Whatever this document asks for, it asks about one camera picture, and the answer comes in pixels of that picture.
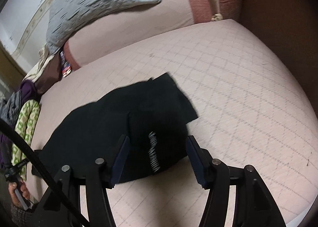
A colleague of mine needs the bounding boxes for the red blue small package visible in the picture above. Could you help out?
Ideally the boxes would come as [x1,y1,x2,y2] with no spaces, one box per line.
[60,51,72,78]

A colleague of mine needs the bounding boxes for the black cable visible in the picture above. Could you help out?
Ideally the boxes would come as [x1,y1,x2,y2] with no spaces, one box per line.
[0,118,91,227]

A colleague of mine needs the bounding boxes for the purple garment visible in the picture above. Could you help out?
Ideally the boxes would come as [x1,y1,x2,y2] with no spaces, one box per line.
[1,80,41,172]

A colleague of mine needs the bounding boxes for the dark brown blanket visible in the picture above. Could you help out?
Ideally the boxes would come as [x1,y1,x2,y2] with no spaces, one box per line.
[35,55,62,95]

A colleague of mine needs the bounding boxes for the black pants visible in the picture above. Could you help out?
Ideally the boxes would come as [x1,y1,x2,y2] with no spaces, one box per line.
[38,73,198,183]

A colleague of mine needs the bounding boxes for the green patterned quilt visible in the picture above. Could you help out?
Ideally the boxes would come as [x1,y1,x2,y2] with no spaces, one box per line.
[11,100,40,165]

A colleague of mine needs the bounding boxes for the blue denim jeans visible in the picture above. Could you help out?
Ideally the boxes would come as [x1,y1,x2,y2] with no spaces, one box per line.
[1,90,21,126]

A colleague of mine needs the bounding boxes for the pink bolster pillow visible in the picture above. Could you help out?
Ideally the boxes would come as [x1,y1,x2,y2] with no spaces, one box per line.
[63,0,212,70]

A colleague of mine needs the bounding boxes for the cream blanket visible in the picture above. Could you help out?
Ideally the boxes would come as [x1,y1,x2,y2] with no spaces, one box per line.
[24,44,53,83]

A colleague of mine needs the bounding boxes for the person left hand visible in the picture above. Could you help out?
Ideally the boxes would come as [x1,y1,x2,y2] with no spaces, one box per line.
[8,177,30,210]

